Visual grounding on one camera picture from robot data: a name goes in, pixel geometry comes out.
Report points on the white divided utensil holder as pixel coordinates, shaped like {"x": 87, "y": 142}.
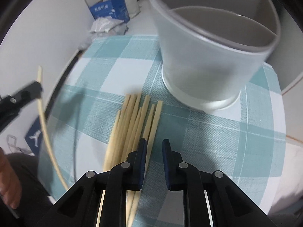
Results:
{"x": 212, "y": 48}

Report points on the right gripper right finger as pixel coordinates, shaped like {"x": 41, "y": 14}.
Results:
{"x": 181, "y": 176}

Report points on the navy Jordan shoe box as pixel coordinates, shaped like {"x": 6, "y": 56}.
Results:
{"x": 34, "y": 137}

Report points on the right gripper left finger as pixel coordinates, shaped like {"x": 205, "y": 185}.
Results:
{"x": 124, "y": 177}

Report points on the blue cardboard box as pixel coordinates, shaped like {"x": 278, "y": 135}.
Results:
{"x": 116, "y": 9}

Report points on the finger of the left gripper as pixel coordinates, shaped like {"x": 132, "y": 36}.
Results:
{"x": 12, "y": 105}

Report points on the white plastic parcel bag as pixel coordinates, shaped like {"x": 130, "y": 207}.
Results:
{"x": 105, "y": 24}

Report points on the wooden chopstick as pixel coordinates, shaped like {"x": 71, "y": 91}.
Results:
{"x": 110, "y": 152}
{"x": 132, "y": 122}
{"x": 133, "y": 197}
{"x": 47, "y": 142}
{"x": 137, "y": 128}
{"x": 119, "y": 134}
{"x": 148, "y": 123}

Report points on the teal checked tablecloth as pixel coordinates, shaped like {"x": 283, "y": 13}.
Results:
{"x": 246, "y": 141}

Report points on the person's left hand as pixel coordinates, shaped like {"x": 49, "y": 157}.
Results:
{"x": 10, "y": 185}

